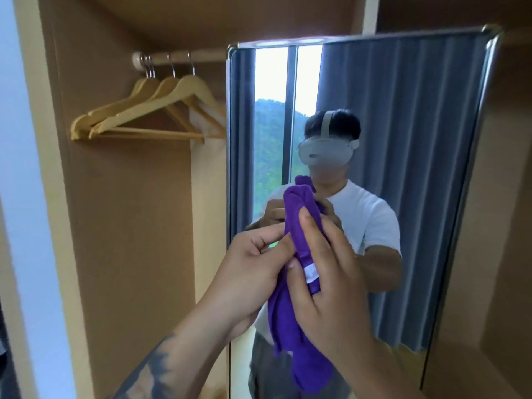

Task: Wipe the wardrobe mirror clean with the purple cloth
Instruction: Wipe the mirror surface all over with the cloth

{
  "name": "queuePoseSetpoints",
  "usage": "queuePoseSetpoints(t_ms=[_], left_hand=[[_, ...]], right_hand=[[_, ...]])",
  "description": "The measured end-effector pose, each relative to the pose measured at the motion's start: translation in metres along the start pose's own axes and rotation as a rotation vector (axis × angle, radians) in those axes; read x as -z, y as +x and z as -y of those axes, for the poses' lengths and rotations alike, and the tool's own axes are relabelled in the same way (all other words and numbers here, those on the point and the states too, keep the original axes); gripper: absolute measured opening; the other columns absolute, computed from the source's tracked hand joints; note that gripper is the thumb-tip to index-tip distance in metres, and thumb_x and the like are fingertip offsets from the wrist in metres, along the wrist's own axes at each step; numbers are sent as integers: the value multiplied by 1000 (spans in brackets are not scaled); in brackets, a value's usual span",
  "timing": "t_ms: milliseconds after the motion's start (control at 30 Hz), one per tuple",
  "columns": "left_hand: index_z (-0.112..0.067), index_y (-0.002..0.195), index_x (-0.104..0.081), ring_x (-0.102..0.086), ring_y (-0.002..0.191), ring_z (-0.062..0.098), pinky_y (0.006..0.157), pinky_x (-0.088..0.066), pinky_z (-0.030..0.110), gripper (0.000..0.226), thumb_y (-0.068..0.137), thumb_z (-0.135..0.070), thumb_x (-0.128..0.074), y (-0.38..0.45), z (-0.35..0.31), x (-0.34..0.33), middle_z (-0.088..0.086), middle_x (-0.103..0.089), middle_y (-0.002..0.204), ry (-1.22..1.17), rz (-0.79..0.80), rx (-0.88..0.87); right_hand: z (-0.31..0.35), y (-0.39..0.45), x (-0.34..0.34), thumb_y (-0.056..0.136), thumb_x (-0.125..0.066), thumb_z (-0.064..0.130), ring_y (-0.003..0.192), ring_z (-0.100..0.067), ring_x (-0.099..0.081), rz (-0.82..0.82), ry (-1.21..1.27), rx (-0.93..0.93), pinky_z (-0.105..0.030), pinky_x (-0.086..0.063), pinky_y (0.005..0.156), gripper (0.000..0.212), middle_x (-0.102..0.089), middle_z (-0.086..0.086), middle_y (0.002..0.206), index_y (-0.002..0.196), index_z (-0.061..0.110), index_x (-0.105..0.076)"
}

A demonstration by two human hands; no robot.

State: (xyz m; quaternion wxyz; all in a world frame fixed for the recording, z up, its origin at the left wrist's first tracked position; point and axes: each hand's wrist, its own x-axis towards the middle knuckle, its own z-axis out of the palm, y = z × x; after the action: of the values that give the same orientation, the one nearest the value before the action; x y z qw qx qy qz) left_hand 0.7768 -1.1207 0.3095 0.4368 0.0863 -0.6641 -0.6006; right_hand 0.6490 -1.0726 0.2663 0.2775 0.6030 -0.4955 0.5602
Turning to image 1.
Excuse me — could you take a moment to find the wooden closet rod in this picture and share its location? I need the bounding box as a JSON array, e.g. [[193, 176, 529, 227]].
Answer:
[[132, 47, 229, 70]]

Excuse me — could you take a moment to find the wooden clothes hanger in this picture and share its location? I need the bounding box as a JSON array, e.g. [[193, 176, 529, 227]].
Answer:
[[74, 54, 205, 144], [88, 52, 227, 144], [70, 56, 151, 138], [71, 56, 167, 140]]

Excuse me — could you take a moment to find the metal framed mirror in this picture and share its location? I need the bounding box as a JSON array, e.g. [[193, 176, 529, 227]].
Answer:
[[226, 24, 504, 399]]

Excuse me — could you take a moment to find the person's left forearm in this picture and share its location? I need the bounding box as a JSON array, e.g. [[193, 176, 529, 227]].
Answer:
[[107, 304, 234, 399]]

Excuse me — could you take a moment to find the person's right forearm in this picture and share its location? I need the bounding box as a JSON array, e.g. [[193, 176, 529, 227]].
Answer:
[[332, 340, 421, 399]]

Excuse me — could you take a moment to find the brown wooden wardrobe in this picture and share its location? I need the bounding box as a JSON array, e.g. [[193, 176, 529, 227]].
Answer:
[[12, 0, 532, 399]]

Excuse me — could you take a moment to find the purple cloth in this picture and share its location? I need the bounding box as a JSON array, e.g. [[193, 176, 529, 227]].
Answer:
[[266, 185, 334, 395]]

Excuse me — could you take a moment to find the person's left hand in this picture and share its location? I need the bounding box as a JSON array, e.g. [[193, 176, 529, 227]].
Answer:
[[195, 223, 296, 340]]

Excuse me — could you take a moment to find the person's right hand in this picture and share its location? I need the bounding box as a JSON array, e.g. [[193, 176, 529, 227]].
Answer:
[[286, 208, 375, 363]]

